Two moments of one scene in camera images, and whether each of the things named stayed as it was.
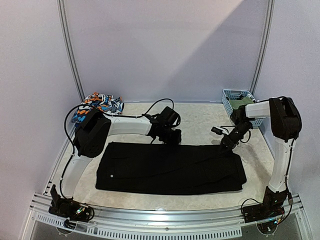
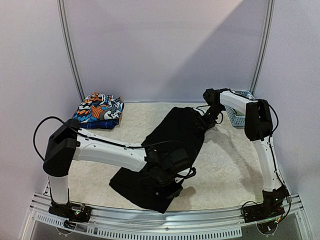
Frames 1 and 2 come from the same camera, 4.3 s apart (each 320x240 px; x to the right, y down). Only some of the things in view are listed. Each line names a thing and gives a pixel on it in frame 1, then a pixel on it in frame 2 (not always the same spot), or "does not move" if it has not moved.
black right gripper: (230, 137) -> (202, 122)
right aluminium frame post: (264, 48) does not move
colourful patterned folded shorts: (103, 102) does not move
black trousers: (162, 168) -> (183, 127)
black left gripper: (175, 140) -> (171, 193)
